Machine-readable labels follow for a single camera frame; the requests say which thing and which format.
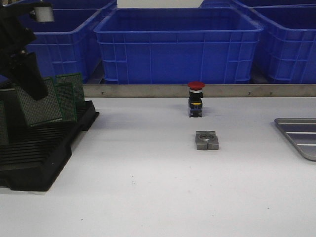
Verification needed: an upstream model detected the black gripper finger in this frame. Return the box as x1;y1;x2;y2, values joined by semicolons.
9;52;48;100

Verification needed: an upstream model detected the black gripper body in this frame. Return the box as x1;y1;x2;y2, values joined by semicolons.
0;3;37;74

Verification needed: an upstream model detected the green perforated board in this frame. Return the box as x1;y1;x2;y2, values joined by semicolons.
15;77;62;127
55;82;77;122

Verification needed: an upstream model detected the rear right green board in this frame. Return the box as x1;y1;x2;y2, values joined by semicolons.
56;73;85;107

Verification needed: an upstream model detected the dark green left board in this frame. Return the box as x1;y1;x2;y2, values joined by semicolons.
0;88;26;138

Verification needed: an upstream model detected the edge green board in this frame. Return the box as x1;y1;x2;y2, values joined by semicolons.
0;101;9;146

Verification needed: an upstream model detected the black slotted board rack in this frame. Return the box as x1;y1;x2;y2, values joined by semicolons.
0;101;99;192

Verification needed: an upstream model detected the silver metal tray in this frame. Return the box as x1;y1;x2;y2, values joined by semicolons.
275;118;316;161

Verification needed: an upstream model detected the left blue plastic bin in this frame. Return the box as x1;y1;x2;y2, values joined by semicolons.
19;9;102;82

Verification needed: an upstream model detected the blue plastic bin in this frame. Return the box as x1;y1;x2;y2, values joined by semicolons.
94;8;262;84
249;6;316;84
19;9;102;82

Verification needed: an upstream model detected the red emergency stop button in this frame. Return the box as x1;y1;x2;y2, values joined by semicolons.
188;81;205;118

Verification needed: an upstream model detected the centre blue plastic bin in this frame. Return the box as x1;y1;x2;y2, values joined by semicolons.
94;8;262;84

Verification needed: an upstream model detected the far right blue bin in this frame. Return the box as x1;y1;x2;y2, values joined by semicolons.
200;0;316;8

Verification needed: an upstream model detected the grey clamp block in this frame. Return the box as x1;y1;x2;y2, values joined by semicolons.
195;131;220;150

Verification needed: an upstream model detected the right blue plastic bin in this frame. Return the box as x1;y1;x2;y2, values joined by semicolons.
249;6;316;84

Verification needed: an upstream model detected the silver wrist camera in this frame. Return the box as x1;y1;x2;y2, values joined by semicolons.
29;6;54;23

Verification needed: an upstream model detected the metal rail strip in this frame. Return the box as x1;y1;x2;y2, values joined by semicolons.
83;84;316;98

